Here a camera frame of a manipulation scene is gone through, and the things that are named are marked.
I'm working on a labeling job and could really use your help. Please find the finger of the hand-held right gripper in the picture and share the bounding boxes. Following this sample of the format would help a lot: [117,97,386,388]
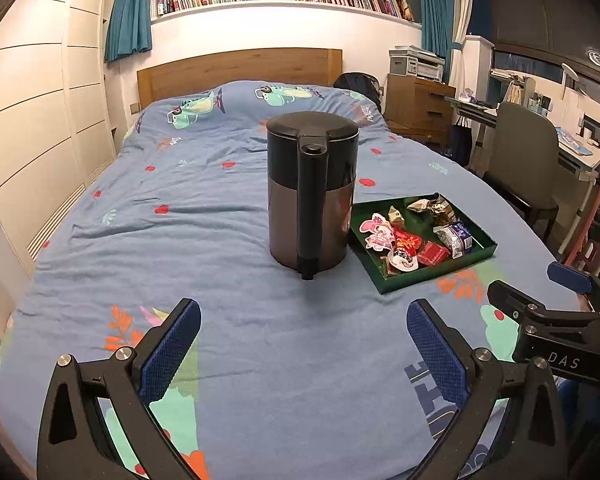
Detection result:
[486,280,600,328]
[546,260,600,306]

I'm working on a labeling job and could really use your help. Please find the green cardboard tray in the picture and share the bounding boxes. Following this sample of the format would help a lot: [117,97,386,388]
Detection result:
[349,191,499,297]

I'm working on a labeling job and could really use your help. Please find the white printer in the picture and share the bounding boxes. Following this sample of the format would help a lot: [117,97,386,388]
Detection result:
[389,45,446,82]

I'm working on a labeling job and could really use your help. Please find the pink cartoon snack packet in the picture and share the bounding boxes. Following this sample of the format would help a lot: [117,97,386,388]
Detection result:
[358,212,396,252]

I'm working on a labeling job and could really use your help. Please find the dark red snack packet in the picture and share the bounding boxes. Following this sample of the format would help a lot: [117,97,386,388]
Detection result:
[416,241,452,267]

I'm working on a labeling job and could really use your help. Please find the blue white snack packet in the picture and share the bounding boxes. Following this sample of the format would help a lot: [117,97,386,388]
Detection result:
[433,221,476,259]

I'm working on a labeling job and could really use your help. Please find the dark blue shopping bag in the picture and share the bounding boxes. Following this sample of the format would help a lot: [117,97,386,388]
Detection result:
[447,116,475,166]

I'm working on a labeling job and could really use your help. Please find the wooden headboard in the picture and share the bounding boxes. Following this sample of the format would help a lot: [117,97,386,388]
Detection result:
[136,48,343,111]

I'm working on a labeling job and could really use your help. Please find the black backpack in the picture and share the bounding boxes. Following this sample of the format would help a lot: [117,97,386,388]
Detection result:
[332,72,383,111]

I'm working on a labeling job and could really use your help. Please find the long red white sachet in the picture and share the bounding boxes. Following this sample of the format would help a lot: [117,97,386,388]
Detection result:
[387,230,425,272]

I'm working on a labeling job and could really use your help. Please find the wooden dresser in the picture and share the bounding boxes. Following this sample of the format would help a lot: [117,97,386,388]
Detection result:
[384,74,456,148]

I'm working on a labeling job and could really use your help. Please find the brown snack packet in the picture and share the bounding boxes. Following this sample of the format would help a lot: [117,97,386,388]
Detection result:
[426,193,458,227]

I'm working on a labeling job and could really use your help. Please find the white wall shelf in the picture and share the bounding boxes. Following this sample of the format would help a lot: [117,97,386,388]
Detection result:
[150,0,423,25]

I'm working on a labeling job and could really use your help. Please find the white tall cabinet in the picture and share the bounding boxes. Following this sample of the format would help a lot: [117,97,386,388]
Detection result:
[462,35,496,106]

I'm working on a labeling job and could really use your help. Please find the white study desk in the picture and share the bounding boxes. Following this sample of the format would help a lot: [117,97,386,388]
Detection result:
[445,95,600,186]

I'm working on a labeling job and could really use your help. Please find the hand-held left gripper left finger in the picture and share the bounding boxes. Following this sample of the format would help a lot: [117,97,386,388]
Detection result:
[36,298,211,480]

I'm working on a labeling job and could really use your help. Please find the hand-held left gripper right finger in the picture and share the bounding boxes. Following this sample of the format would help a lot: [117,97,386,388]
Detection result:
[406,299,568,480]

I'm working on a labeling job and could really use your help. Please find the cream wardrobe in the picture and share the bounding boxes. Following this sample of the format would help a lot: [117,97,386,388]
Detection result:
[0,0,123,261]

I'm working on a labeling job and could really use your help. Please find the printed blue bedsheet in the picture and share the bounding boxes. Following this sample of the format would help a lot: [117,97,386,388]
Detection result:
[0,80,581,480]

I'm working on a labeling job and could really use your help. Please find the teal curtain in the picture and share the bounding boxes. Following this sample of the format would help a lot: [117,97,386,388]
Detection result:
[418,0,456,68]
[104,0,154,63]

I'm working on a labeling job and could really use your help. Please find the grey chair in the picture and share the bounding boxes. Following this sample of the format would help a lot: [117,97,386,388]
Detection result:
[482,101,563,241]

